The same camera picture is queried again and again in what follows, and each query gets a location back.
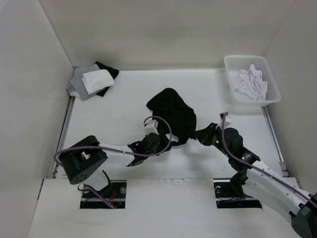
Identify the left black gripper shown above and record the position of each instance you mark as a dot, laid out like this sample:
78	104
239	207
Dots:
163	145

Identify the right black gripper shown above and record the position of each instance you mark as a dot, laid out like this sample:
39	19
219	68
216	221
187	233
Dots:
211	129

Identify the black tank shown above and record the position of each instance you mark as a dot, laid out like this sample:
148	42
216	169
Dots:
182	119
113	72

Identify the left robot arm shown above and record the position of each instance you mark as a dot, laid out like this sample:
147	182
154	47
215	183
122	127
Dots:
85	165

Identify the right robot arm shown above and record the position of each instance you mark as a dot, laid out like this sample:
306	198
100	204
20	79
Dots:
255	179

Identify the white tank top in basket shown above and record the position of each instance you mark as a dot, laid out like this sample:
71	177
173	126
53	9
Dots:
250	83

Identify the folded black tank top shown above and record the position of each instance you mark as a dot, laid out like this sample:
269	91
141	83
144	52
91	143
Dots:
113	72

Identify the folded white tank top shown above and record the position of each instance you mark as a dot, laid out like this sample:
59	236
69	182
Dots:
97	80

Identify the folded grey tank top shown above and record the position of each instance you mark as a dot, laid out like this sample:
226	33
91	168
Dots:
76	84

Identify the white plastic basket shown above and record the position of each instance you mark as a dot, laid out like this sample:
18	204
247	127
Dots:
234	63

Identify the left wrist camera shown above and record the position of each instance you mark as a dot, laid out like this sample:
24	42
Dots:
151	126

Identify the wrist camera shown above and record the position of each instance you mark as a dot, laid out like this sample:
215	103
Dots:
151	126
225	120

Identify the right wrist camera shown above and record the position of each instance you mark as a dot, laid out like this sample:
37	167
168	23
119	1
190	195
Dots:
225	120

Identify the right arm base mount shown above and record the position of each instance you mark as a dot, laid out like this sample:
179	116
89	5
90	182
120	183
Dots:
228	197

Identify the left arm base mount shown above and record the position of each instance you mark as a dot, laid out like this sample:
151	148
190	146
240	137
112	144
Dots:
116	195

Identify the right aluminium rail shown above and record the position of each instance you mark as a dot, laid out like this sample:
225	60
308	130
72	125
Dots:
275	141

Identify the aluminium rail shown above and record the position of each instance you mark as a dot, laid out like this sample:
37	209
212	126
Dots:
62	135
275	141

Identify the left aluminium rail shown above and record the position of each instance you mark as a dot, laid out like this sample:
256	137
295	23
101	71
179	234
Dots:
62	135

